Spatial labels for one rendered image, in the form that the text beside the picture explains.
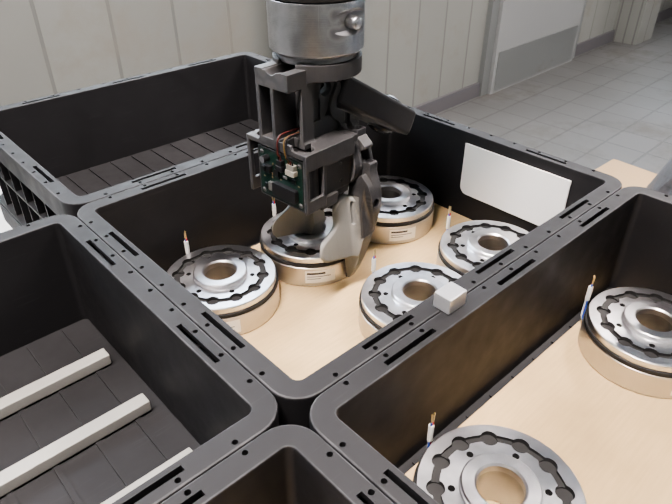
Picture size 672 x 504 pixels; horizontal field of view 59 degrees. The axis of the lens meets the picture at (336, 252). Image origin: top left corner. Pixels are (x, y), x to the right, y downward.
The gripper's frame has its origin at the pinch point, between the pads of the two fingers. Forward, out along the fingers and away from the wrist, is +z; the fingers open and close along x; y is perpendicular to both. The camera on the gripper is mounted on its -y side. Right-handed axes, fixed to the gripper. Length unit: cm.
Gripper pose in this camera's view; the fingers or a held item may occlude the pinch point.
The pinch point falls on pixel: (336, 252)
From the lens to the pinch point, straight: 59.6
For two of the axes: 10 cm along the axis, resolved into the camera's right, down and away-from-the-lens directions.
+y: -6.8, 4.1, -6.1
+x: 7.3, 3.7, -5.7
